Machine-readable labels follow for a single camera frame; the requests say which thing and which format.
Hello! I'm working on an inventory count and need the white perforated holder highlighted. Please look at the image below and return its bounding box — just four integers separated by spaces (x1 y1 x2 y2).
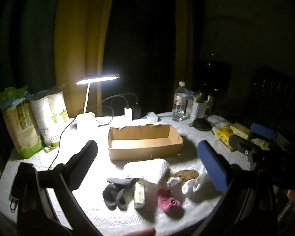
190 96 208 120

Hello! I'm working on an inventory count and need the white plastic-wrapped bundle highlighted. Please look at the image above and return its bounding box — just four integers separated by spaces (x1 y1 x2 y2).
181 166 213 197

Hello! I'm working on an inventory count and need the looped black cable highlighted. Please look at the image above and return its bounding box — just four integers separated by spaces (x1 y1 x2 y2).
95 92 139 128

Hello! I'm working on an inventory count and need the white textured tablecloth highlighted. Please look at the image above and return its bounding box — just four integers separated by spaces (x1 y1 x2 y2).
0 112 251 236

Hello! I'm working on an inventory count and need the cardboard box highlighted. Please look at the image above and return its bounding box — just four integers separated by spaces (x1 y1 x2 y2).
108 124 184 163

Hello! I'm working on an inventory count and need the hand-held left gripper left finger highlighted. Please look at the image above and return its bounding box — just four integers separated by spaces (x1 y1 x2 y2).
16 140 99 236

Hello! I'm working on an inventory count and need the black round object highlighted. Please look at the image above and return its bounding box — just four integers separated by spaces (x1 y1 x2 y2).
192 118 213 131

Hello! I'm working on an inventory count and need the grey sock pair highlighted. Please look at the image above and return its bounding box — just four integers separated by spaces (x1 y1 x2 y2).
102 177 140 211

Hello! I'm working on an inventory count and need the dark green curtain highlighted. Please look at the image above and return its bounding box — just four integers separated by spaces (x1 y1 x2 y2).
0 0 64 128

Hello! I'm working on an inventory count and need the pink knitted item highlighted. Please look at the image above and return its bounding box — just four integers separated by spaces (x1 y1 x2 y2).
157 188 181 212

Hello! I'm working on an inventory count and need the pale yellow packet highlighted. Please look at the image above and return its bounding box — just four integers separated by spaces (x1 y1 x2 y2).
230 123 251 139

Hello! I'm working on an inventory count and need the black power adapter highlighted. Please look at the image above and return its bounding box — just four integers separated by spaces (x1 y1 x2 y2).
132 102 141 120

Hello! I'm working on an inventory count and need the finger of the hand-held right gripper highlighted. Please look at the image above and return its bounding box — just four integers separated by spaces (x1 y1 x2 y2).
250 122 277 140
228 134 262 156

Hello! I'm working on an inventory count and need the green paper bag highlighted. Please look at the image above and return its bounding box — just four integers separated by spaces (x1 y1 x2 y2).
0 87 46 158

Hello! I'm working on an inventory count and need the dark slatted chair back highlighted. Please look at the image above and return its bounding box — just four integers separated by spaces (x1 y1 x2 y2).
251 66 295 118

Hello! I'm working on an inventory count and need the white towel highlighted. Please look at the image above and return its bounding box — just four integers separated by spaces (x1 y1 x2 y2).
124 158 171 185

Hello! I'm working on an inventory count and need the white blue small box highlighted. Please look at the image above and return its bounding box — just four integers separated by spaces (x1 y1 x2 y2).
141 112 160 123

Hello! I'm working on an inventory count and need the pack of white paper cups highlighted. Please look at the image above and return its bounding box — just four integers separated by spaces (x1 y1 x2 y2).
29 86 70 148

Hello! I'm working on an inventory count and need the clear plastic water bottle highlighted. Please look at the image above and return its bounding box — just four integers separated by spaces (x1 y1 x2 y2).
172 81 188 122

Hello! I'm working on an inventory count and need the green white tissue packet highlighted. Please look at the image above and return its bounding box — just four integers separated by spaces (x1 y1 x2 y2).
133 182 146 209

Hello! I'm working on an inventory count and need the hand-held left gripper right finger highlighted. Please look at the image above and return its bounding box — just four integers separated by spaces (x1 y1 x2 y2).
185 140 279 236

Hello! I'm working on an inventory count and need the white desk lamp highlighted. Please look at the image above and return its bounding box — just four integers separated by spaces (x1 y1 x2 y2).
75 73 120 131

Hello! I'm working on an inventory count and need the yellow curtain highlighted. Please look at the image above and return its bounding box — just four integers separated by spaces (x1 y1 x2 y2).
54 0 118 118

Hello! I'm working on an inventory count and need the brown cookie plush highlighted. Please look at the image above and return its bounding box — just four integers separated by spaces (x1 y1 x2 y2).
175 169 199 180

